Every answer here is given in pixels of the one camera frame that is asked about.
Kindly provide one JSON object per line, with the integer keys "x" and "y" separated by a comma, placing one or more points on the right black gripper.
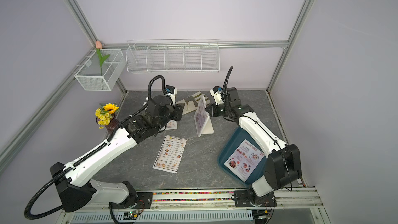
{"x": 212, "y": 111}

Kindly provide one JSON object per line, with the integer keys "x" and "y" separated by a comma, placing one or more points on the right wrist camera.
{"x": 217, "y": 94}

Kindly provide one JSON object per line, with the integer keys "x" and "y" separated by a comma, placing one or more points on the teal plastic tray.
{"x": 238, "y": 136}

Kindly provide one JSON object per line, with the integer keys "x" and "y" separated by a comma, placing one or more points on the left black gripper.
{"x": 178, "y": 111}

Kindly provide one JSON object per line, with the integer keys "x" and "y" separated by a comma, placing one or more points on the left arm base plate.
{"x": 139, "y": 200}

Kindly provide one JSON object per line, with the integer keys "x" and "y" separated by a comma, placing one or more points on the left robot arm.
{"x": 77, "y": 188}

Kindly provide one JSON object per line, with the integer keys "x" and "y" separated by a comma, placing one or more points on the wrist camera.
{"x": 217, "y": 94}
{"x": 171, "y": 91}

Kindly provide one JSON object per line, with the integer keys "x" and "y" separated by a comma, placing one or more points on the long white wire basket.
{"x": 173, "y": 56}

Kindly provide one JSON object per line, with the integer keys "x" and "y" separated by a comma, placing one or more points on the yellow sunflower bouquet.
{"x": 105, "y": 113}

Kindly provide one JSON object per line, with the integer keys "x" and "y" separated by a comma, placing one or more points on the aluminium front rail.
{"x": 208, "y": 206}

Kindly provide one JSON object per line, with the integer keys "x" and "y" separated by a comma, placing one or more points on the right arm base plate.
{"x": 255, "y": 199}

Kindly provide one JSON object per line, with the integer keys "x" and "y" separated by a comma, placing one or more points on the pink artificial tulip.
{"x": 101, "y": 58}

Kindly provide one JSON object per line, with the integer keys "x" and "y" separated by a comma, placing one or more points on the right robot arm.
{"x": 283, "y": 162}

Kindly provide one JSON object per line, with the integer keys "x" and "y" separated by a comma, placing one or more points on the dim sum menu sheet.
{"x": 170, "y": 154}

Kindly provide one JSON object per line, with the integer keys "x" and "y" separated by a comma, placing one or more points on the small white mesh basket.
{"x": 89, "y": 75}

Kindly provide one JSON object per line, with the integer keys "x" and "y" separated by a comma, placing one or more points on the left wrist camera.
{"x": 171, "y": 91}

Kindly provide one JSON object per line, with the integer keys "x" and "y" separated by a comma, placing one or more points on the white menu holder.
{"x": 208, "y": 128}
{"x": 171, "y": 125}

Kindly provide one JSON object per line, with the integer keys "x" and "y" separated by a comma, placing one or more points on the special menu sheet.
{"x": 244, "y": 160}
{"x": 201, "y": 116}

